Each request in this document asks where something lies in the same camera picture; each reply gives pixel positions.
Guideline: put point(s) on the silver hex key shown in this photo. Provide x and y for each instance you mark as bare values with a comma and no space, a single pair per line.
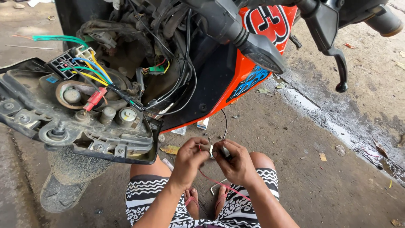
214,187

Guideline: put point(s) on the person's right hand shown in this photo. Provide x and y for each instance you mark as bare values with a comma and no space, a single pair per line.
237,164

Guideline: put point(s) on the orange motorcycle fairing panel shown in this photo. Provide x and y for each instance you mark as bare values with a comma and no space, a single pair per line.
250,66

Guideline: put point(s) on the black turn signal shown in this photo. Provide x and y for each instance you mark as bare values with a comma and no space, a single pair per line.
262,55

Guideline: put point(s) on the muddy front tire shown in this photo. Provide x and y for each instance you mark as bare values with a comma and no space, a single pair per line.
68,183

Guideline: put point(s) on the clear plastic wrapper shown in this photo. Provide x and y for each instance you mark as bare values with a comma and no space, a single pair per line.
179,130

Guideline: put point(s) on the black headlight housing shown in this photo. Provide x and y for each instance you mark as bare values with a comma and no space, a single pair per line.
38,101

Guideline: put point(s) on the pink flip-flop sandal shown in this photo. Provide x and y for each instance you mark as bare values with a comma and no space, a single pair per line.
191,201
221,199

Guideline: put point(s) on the black footrest peg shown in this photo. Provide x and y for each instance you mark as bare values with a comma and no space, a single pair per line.
295,41

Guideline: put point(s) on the person's left hand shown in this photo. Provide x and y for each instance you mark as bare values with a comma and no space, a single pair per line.
186,161

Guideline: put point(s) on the small white packet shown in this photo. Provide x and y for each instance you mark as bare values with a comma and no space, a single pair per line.
167,164

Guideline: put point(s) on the yellow dry leaf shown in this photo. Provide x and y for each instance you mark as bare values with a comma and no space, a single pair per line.
170,149

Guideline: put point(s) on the black white patterned shorts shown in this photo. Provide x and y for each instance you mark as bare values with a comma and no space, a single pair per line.
148,196

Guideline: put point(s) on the thin metal rod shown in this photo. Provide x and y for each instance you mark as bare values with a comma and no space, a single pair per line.
28,47

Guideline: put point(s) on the black brake lever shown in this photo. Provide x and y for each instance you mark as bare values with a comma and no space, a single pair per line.
340,66

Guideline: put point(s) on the black motorcycle wiring harness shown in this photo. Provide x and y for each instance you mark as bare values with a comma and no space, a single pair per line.
177,79

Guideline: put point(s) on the small white blue box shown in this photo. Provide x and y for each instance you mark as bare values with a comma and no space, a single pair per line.
202,123

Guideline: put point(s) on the black multi-pin connector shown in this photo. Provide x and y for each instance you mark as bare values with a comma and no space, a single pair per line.
61,65

